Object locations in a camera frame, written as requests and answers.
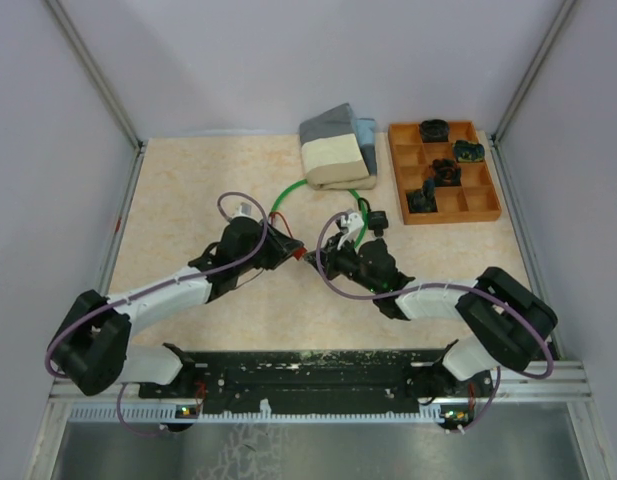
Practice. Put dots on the aluminium frame post left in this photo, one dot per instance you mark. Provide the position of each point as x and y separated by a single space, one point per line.
93 71

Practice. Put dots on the dark rolled item lower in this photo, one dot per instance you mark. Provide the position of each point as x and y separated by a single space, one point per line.
422 200

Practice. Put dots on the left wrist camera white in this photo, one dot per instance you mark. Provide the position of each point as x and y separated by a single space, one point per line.
243 210

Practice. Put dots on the wooden compartment tray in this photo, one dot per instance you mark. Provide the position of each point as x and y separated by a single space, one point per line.
475 200

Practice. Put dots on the red cable seal lock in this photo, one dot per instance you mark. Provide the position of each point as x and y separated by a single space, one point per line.
276 215

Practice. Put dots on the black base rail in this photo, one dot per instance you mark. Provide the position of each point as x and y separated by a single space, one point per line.
330 382

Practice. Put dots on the dark rolled item top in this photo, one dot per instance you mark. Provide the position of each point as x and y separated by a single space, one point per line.
434 131

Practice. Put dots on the dark rolled item right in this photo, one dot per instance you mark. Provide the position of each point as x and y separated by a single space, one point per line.
468 152

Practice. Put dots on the green cable lock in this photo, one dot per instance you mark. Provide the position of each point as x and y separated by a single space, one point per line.
286 192

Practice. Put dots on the black Kaijing padlock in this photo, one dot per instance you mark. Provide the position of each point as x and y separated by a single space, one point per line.
376 221

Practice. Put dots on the dark rolled item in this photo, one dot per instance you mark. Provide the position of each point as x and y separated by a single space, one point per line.
446 173
422 200
468 152
434 131

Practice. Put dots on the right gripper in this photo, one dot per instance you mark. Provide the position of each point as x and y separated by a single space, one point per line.
331 254

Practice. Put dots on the dark rolled item middle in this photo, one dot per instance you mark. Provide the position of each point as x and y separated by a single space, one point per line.
446 173

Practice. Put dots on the aluminium frame post right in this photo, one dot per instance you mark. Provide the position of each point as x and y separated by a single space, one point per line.
558 25

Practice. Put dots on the folded grey beige cloth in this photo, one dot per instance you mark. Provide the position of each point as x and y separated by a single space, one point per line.
338 150

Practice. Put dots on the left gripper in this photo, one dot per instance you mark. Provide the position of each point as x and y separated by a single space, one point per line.
282 247

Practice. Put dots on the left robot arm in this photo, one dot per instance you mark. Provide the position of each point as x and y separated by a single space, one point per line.
92 346

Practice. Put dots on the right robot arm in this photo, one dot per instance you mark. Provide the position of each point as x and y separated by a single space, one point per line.
510 325

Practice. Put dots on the aluminium frame post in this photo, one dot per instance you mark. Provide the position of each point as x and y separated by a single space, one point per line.
558 25
93 71

